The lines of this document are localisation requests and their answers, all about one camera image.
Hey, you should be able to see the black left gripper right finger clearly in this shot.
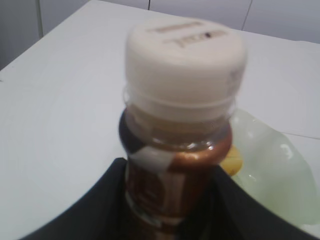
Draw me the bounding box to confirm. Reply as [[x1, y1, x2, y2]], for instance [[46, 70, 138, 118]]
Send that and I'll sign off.
[[177, 166, 314, 240]]

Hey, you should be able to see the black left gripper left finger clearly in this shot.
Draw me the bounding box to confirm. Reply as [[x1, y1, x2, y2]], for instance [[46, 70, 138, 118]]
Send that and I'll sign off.
[[17, 156, 161, 240]]

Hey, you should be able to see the toy bread bun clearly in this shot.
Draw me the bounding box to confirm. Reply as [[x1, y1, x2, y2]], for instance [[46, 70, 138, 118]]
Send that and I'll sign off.
[[220, 145, 244, 176]]

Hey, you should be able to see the brown coffee drink bottle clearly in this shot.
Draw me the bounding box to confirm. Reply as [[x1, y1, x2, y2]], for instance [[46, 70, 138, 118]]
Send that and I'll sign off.
[[119, 16, 247, 240]]

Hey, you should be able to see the pale green ruffled glass plate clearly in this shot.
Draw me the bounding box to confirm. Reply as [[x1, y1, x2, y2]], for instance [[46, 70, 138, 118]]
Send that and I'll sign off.
[[231, 109, 320, 226]]

